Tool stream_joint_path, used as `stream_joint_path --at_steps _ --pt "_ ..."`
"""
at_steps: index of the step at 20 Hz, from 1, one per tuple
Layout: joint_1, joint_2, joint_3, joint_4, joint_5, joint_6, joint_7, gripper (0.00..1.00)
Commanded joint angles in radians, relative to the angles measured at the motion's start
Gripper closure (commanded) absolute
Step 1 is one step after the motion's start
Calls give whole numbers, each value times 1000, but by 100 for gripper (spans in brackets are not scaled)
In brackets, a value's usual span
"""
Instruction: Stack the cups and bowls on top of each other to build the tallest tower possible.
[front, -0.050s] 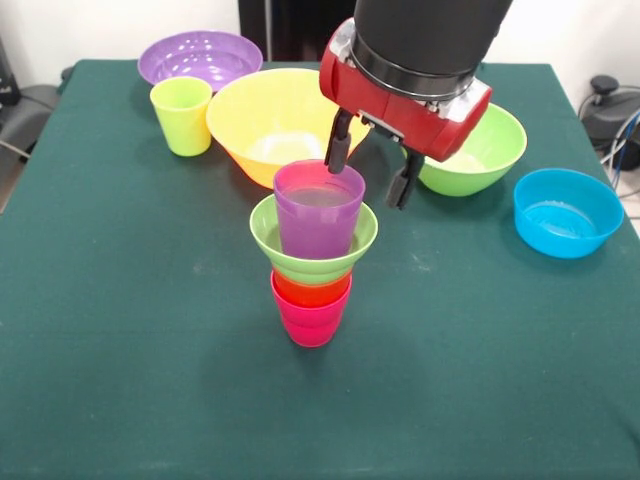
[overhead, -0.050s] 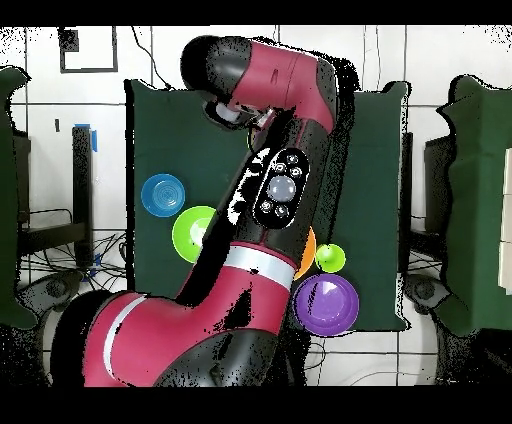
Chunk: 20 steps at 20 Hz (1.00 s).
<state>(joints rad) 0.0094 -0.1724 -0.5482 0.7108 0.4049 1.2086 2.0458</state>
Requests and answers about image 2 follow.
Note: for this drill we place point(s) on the black chair base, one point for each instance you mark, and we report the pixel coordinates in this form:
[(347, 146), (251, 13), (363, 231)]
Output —
[(52, 288), (426, 290)]

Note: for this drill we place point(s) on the shallow blue bowl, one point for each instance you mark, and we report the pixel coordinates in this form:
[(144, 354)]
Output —
[(162, 195)]

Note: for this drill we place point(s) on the large green bowl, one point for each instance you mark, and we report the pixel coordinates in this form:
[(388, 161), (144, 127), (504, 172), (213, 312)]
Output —
[(186, 236)]

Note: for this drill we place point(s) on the large orange bowl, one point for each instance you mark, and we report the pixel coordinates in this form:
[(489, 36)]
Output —
[(308, 256)]

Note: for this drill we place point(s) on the green cup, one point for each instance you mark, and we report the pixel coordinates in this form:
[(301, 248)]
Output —
[(331, 258)]

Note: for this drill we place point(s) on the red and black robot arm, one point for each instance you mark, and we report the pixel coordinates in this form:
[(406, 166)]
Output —
[(220, 320)]

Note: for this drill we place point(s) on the dark green tablecloth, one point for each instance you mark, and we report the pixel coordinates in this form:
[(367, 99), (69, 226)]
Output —
[(168, 152)]

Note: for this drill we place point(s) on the green cloth side table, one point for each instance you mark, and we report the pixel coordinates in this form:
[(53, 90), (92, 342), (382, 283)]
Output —
[(480, 200), (8, 200)]

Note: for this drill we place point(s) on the purple bowl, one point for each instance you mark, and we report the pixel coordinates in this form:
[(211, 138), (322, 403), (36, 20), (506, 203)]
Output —
[(330, 306)]

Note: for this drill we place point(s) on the black stand beam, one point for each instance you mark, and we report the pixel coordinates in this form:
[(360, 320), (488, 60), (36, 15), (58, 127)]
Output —
[(407, 180)]

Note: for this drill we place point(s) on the white box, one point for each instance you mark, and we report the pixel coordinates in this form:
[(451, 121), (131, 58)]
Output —
[(507, 220)]

